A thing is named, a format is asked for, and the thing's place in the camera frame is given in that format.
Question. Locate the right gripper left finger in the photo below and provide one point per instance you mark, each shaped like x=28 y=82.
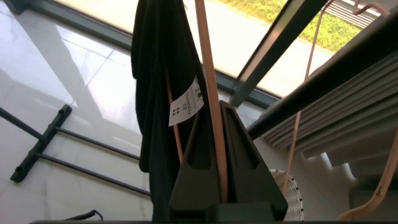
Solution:
x=196 y=186

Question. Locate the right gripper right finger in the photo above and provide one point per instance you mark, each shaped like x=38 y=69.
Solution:
x=255 y=186

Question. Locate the black t-shirt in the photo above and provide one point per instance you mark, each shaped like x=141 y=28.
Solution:
x=155 y=62

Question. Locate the white laundry basket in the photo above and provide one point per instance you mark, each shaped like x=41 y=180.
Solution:
x=293 y=199

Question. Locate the black clothes rack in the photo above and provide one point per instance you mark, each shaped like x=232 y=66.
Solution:
x=342 y=68

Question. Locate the grey curtain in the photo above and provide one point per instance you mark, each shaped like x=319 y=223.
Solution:
x=357 y=109

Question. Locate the window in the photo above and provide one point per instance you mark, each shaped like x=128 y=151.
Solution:
x=276 y=40

